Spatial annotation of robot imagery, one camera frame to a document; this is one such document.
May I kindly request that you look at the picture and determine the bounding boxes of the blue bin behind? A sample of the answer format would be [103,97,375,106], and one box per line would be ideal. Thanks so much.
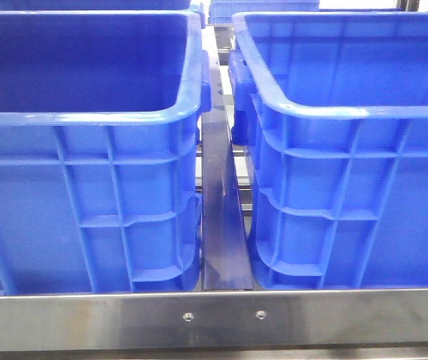
[0,0,204,14]

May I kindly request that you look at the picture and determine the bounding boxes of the blue crate in background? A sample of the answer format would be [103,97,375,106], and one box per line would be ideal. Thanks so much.
[208,0,320,25]

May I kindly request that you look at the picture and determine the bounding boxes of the blue empty target bin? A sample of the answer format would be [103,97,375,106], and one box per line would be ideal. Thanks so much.
[229,12,428,290]

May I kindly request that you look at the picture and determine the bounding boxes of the steel front rail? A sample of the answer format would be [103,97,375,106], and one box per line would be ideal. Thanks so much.
[0,289,428,352]

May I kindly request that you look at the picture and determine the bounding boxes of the blue bin with buttons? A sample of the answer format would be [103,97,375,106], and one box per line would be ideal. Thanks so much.
[0,10,211,296]

